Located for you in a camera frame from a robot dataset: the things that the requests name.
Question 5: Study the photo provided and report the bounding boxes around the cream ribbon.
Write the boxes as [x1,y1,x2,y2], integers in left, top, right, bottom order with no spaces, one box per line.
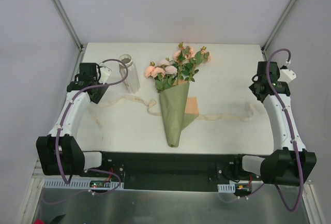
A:
[97,95,265,129]

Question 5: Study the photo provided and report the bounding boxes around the pink flower bouquet green leaves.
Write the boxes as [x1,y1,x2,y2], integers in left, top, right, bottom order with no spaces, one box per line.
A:
[144,42,212,93]

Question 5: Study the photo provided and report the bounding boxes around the green wrapping paper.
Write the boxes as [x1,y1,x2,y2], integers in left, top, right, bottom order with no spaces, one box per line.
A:
[159,83,190,147]

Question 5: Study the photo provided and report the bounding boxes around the orange wrapping paper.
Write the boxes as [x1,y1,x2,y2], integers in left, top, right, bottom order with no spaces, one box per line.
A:
[185,97,199,115]

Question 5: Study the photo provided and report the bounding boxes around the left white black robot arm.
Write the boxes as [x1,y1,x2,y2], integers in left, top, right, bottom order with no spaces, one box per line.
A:
[36,63,111,177]

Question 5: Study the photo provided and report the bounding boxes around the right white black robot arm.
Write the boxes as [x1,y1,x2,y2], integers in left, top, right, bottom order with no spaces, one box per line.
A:
[233,62,317,186]

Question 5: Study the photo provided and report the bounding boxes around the white ribbed ceramic vase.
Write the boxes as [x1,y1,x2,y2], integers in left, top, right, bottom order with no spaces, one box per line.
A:
[118,54,140,94]

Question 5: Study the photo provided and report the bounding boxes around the red black object bottom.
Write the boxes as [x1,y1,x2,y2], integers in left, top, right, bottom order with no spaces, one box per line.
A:
[32,214,66,224]

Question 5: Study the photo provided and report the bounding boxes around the left aluminium frame post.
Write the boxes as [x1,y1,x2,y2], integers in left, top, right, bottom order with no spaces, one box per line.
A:
[51,0,84,51]

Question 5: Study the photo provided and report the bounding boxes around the aluminium frame post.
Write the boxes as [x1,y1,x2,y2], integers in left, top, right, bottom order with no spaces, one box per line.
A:
[51,0,84,51]
[261,0,299,55]

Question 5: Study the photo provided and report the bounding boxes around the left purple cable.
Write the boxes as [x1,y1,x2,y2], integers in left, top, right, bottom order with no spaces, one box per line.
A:
[53,58,129,185]

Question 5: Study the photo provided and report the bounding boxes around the right white cable duct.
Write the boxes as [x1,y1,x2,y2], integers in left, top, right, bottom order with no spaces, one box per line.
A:
[217,183,236,193]

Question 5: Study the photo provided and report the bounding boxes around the white cable duct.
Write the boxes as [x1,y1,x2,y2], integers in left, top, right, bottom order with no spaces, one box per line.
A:
[43,179,124,190]
[217,183,236,193]

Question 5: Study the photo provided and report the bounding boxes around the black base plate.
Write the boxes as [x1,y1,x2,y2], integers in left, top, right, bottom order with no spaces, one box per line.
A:
[49,149,295,191]

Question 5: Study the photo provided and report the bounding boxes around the aluminium front rail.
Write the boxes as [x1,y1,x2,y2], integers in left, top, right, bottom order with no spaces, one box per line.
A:
[32,158,50,178]

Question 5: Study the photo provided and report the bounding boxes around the left white cable duct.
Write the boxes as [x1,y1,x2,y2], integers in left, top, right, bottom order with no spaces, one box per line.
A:
[43,179,124,190]

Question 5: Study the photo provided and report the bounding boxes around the right aluminium frame post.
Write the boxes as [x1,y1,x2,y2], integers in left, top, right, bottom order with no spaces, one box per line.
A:
[261,0,299,55]

